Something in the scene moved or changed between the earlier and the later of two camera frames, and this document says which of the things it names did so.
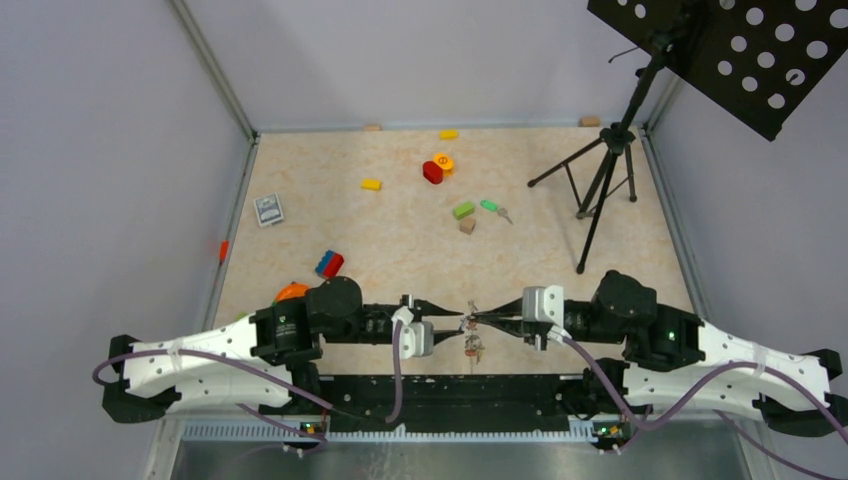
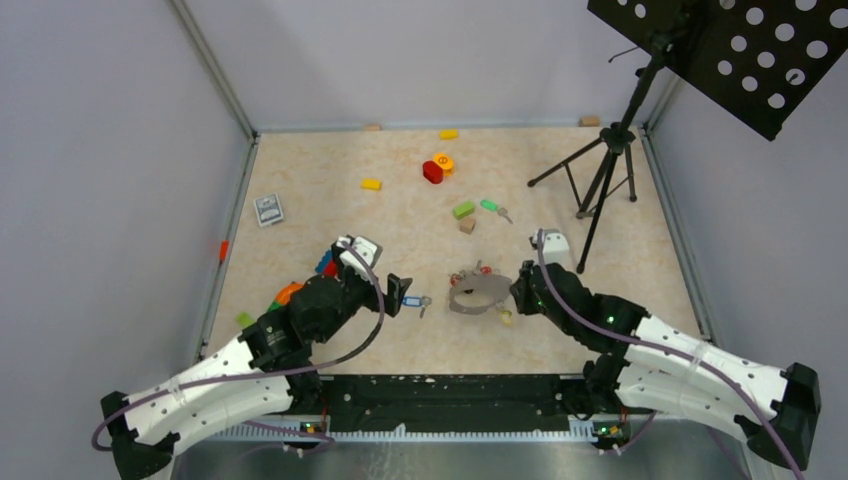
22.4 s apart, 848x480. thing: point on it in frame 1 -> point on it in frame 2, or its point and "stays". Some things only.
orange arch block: (291, 291) stays
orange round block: (446, 163) stays
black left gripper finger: (424, 308) -> (396, 288)
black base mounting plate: (445, 403) stays
